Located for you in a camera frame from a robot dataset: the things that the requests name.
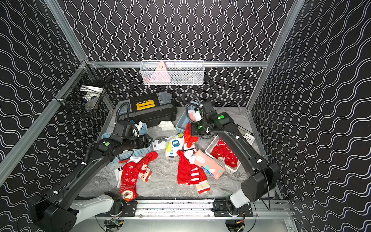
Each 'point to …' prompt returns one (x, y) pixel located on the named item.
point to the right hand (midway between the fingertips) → (191, 130)
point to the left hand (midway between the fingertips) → (148, 137)
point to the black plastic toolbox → (149, 108)
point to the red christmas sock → (222, 152)
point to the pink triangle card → (160, 74)
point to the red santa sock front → (131, 170)
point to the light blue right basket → (184, 117)
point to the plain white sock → (166, 125)
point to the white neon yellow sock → (174, 144)
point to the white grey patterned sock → (160, 144)
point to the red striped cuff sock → (191, 174)
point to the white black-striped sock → (188, 152)
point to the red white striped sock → (189, 139)
